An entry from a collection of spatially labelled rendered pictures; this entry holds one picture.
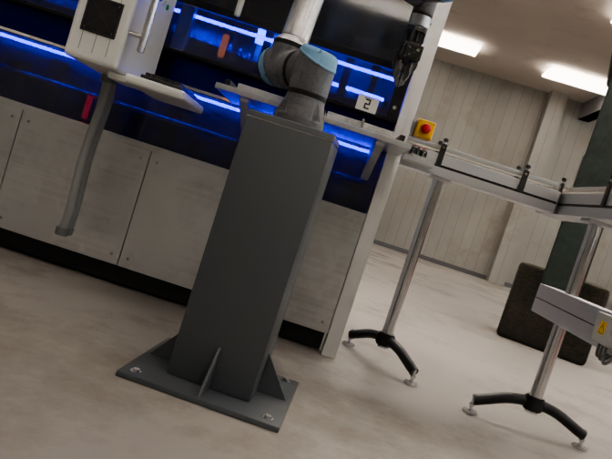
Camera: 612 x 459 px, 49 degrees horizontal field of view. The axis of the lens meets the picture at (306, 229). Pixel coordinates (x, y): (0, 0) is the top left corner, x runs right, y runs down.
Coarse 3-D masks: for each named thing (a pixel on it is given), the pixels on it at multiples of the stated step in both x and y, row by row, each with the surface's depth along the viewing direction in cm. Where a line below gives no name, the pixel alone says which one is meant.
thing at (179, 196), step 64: (0, 128) 270; (64, 128) 269; (0, 192) 272; (64, 192) 271; (128, 192) 270; (192, 192) 269; (128, 256) 271; (192, 256) 271; (320, 256) 269; (320, 320) 270
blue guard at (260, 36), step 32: (32, 0) 267; (64, 0) 267; (192, 32) 266; (224, 32) 265; (256, 32) 265; (224, 64) 266; (256, 64) 266; (352, 64) 265; (352, 96) 265; (384, 96) 265
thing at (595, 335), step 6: (600, 312) 204; (600, 318) 202; (606, 318) 199; (600, 324) 201; (606, 324) 198; (594, 330) 204; (600, 330) 200; (606, 330) 197; (594, 336) 203; (600, 336) 199; (606, 336) 195; (600, 342) 197; (606, 342) 194
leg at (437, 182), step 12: (432, 180) 283; (444, 180) 278; (432, 192) 281; (432, 204) 281; (420, 216) 284; (432, 216) 282; (420, 228) 282; (420, 240) 282; (408, 252) 284; (420, 252) 284; (408, 264) 283; (408, 276) 283; (396, 288) 285; (408, 288) 285; (396, 300) 284; (396, 312) 284; (384, 324) 286; (384, 348) 285
